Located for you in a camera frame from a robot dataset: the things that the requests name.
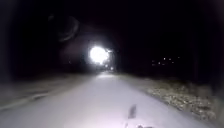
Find bright street light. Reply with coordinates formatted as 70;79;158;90
88;45;112;66

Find grey asphalt path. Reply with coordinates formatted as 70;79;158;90
0;71;214;128

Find leaf-strewn grass verge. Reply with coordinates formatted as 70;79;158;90
114;73;224;128

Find dark grass verge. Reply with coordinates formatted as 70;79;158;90
0;73;96;112

